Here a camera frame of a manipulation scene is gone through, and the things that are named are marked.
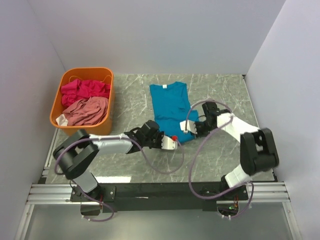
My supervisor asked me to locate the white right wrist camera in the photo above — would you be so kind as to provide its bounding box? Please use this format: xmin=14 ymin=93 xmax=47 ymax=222
xmin=179 ymin=120 xmax=198 ymax=135

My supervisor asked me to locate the black base crossbeam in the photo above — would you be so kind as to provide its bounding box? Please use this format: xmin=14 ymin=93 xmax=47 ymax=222
xmin=69 ymin=181 xmax=250 ymax=215

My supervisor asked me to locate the blue t shirt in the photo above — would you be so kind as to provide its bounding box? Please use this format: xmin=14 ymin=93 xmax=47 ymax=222
xmin=149 ymin=81 xmax=199 ymax=144

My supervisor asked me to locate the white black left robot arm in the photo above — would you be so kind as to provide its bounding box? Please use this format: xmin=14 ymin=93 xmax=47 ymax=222
xmin=53 ymin=120 xmax=176 ymax=201

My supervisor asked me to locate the orange plastic laundry basket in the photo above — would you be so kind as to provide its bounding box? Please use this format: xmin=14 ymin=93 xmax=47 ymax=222
xmin=49 ymin=66 xmax=115 ymax=137

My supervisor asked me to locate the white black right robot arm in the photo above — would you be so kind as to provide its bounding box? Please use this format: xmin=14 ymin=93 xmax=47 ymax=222
xmin=188 ymin=112 xmax=279 ymax=200

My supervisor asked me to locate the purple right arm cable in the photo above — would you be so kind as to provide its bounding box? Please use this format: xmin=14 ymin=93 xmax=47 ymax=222
xmin=184 ymin=99 xmax=255 ymax=218

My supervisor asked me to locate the dusty pink t shirt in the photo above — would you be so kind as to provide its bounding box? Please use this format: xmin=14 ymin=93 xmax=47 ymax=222
xmin=62 ymin=96 xmax=109 ymax=126

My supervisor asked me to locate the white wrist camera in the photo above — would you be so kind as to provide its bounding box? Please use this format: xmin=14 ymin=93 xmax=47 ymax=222
xmin=161 ymin=135 xmax=178 ymax=151
xmin=179 ymin=120 xmax=198 ymax=135

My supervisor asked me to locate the white cloth in basket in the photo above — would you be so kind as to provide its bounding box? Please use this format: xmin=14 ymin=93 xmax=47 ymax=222
xmin=55 ymin=114 xmax=69 ymax=127

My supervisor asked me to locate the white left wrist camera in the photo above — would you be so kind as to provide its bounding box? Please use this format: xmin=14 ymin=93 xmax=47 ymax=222
xmin=161 ymin=135 xmax=178 ymax=151

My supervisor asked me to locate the magenta t shirt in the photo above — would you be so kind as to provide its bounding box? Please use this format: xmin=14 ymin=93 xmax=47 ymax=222
xmin=60 ymin=78 xmax=111 ymax=108

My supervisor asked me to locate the aluminium frame rail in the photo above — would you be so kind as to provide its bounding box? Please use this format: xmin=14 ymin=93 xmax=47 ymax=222
xmin=16 ymin=139 xmax=302 ymax=240

